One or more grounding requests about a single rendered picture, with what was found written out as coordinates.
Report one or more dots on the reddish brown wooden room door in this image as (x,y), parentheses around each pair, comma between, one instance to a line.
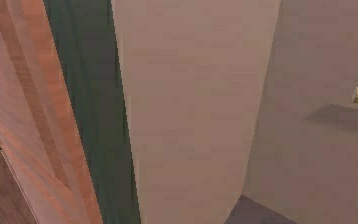
(30,100)

